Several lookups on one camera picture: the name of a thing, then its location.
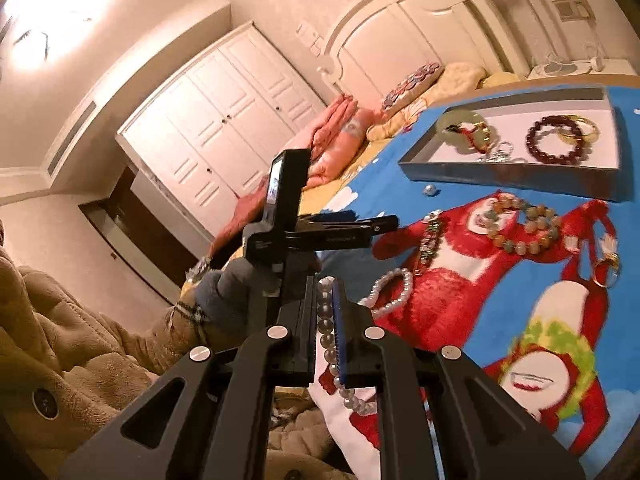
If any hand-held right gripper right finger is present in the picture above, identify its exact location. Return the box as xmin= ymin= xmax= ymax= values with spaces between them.
xmin=331 ymin=281 xmax=587 ymax=480

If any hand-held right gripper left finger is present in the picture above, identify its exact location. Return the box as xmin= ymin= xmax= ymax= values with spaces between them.
xmin=57 ymin=276 xmax=321 ymax=480

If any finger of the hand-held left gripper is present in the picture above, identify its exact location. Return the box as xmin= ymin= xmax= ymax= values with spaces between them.
xmin=285 ymin=214 xmax=401 ymax=251
xmin=298 ymin=211 xmax=362 ymax=227

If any long pearl necklace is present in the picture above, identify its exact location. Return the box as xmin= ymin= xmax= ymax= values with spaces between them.
xmin=316 ymin=277 xmax=382 ymax=417

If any green jade bangle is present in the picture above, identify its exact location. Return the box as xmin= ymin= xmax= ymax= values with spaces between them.
xmin=436 ymin=108 xmax=494 ymax=149

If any red cord bracelet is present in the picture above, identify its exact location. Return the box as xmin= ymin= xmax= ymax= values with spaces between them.
xmin=459 ymin=126 xmax=502 ymax=157

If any silver chain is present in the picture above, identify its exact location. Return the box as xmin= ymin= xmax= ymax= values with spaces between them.
xmin=476 ymin=140 xmax=516 ymax=164

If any dark red bead bracelet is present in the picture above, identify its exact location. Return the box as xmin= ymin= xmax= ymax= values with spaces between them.
xmin=525 ymin=116 xmax=587 ymax=159

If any grey shallow cardboard box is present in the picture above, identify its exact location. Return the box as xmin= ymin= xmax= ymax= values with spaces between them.
xmin=398 ymin=86 xmax=624 ymax=204

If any gold bangle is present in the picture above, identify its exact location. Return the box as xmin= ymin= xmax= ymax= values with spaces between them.
xmin=556 ymin=113 xmax=601 ymax=144

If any person's left forearm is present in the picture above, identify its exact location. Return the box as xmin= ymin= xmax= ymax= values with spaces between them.
xmin=95 ymin=280 xmax=217 ymax=377

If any person's left hand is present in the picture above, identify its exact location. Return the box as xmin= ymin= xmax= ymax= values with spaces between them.
xmin=196 ymin=252 xmax=322 ymax=337

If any yellow floral bed sheet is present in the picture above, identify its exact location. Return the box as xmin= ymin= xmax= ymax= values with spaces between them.
xmin=300 ymin=71 xmax=528 ymax=203

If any pink folded quilt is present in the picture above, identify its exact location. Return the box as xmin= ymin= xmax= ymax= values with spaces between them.
xmin=292 ymin=92 xmax=384 ymax=191

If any white wardrobe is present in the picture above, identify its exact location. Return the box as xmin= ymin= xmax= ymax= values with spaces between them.
xmin=116 ymin=21 xmax=329 ymax=235

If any wristwatch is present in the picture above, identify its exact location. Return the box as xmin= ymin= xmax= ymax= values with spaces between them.
xmin=186 ymin=256 xmax=214 ymax=282

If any blue cartoon printed blanket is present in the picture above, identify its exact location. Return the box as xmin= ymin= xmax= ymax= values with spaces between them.
xmin=310 ymin=85 xmax=640 ymax=480

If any dark doorway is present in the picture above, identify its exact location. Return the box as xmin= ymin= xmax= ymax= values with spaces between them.
xmin=79 ymin=166 xmax=202 ymax=305

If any multicolour stone bead strand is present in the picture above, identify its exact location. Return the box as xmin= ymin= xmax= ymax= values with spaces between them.
xmin=479 ymin=197 xmax=564 ymax=257

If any embroidered floral cushion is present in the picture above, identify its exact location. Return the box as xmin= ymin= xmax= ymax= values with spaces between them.
xmin=381 ymin=62 xmax=445 ymax=111

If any cream pillow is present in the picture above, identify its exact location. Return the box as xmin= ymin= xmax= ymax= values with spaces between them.
xmin=367 ymin=62 xmax=489 ymax=142

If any white bed headboard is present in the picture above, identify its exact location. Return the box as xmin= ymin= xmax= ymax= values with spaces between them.
xmin=316 ymin=0 xmax=532 ymax=97

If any ceiling air vent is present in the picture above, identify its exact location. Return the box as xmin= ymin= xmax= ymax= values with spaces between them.
xmin=44 ymin=101 xmax=99 ymax=174

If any beige fleece coat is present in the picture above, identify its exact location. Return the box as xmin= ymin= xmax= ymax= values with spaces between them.
xmin=0 ymin=220 xmax=346 ymax=480

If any ceiling lamp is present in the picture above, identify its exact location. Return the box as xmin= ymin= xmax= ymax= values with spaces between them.
xmin=0 ymin=0 xmax=124 ymax=74

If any white nightstand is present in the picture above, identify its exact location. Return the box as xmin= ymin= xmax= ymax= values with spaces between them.
xmin=526 ymin=57 xmax=640 ymax=82

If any small pearl bracelet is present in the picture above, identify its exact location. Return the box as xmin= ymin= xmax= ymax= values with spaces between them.
xmin=357 ymin=267 xmax=415 ymax=319

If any wall switch panel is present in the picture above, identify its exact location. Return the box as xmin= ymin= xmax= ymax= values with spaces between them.
xmin=295 ymin=21 xmax=326 ymax=57

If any gold ring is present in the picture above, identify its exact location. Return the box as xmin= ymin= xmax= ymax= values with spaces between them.
xmin=594 ymin=252 xmax=622 ymax=289

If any white charger cable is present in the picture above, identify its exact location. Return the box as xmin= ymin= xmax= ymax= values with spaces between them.
xmin=542 ymin=40 xmax=606 ymax=75

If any wall outlet panel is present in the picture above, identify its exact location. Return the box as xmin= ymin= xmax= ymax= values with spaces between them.
xmin=552 ymin=0 xmax=594 ymax=22

